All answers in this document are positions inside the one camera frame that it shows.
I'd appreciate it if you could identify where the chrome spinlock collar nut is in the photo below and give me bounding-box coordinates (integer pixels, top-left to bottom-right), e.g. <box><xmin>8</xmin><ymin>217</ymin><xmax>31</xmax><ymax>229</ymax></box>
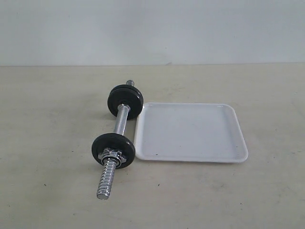
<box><xmin>98</xmin><ymin>147</ymin><xmax>127</xmax><ymax>167</ymax></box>

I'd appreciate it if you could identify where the white plastic tray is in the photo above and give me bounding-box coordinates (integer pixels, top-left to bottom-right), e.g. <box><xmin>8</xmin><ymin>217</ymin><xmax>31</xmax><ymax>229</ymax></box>
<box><xmin>134</xmin><ymin>102</ymin><xmax>248</xmax><ymax>163</ymax></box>

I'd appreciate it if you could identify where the chrome threaded dumbbell bar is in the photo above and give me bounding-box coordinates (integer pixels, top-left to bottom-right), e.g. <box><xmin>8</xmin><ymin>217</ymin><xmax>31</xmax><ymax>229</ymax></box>
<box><xmin>96</xmin><ymin>80</ymin><xmax>134</xmax><ymax>200</ymax></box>

